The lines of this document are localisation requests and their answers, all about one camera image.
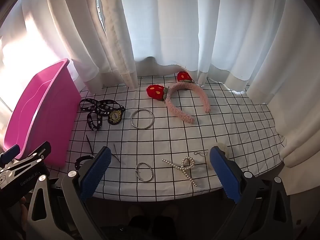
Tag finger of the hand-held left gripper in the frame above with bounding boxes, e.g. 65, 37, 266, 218
12, 141, 52, 167
0, 144, 21, 165

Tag person's legs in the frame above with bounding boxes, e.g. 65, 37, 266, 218
125, 202, 183, 240

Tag pearl hair clip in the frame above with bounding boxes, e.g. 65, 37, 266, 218
162, 156, 198, 187

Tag pink knitted strawberry headband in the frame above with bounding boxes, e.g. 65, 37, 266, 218
147, 71, 212, 125

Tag black claw hair clip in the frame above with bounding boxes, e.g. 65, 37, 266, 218
74, 155, 95, 170

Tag large silver bangle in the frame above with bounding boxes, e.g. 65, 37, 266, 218
130, 109, 155, 130

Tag sheer white curtain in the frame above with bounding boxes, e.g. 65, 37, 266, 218
0, 0, 75, 115
116, 0, 288, 90

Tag black printed ribbon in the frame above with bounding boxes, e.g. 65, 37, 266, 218
79, 99, 125, 132

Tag person's left hand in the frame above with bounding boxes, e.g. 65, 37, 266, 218
20, 196, 28, 240

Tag cream thick curtain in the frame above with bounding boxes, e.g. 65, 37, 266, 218
225, 0, 320, 195
45, 0, 138, 94

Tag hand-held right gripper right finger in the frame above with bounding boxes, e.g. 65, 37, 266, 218
209, 146, 293, 240

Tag pink plastic basin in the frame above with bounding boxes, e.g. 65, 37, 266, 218
4, 58, 82, 167

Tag small silver bangle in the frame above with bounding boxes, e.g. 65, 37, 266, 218
135, 162, 153, 182

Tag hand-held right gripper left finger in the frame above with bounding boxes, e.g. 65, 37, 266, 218
26, 146, 112, 240

